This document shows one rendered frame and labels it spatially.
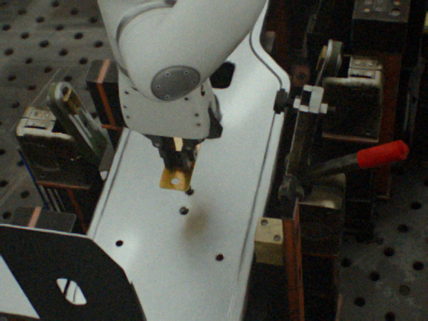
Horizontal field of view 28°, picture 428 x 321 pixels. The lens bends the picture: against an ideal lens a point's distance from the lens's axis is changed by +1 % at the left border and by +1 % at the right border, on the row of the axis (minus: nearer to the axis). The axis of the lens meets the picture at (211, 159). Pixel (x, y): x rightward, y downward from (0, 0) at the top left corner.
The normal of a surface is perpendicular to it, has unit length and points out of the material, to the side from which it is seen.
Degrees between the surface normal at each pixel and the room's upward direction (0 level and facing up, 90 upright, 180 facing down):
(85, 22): 0
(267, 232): 0
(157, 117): 92
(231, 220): 0
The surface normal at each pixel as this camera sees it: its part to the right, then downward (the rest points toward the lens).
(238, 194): -0.11, -0.58
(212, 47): 0.34, 0.66
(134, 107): -0.32, 0.79
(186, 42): 0.01, 0.53
